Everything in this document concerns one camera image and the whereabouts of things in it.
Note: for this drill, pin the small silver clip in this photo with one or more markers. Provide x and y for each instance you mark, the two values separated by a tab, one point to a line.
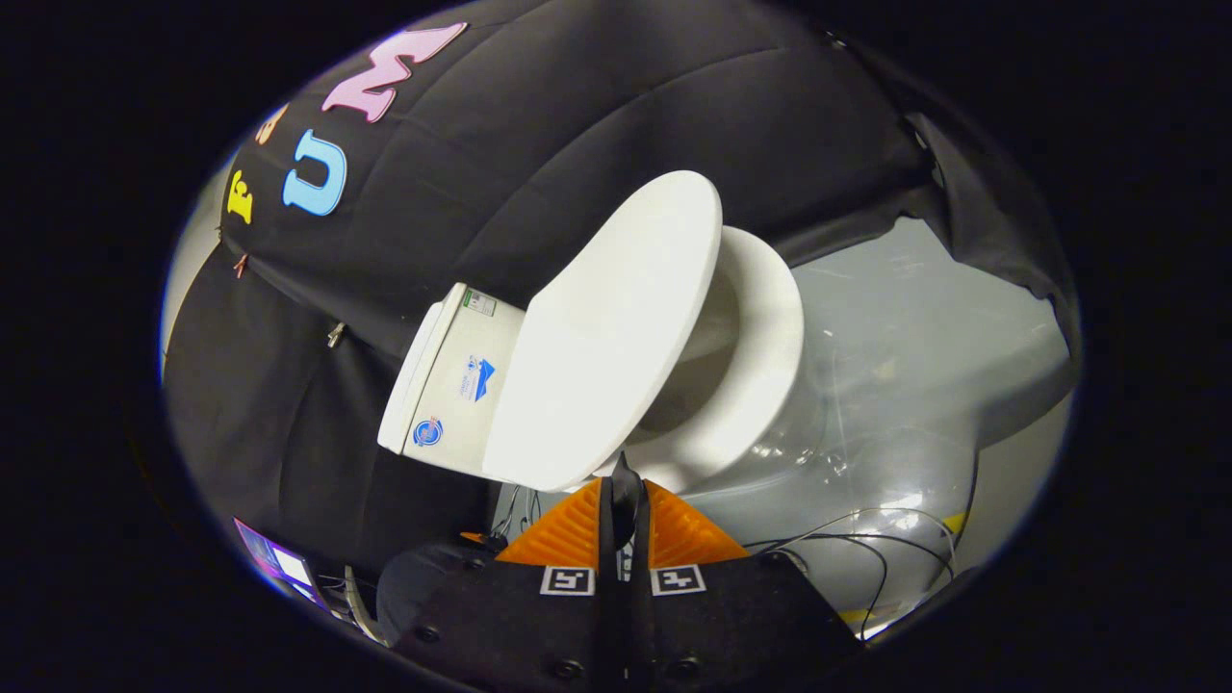
335	334

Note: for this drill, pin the black backdrop cloth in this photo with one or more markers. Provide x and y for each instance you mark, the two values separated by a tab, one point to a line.
577	125

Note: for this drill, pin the white toilet seat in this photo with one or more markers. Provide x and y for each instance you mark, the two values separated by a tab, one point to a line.
770	318

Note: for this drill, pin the white toilet lid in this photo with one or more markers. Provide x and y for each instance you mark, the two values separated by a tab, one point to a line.
606	327

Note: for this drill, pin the small red clip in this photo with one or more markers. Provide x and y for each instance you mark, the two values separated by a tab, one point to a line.
241	265

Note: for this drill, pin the computer monitor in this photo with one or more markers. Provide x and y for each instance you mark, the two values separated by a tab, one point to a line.
279	563

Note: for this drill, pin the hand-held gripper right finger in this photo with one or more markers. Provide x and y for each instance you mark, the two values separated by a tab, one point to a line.
637	616

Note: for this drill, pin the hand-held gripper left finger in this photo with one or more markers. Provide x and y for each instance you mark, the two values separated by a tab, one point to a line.
608	616

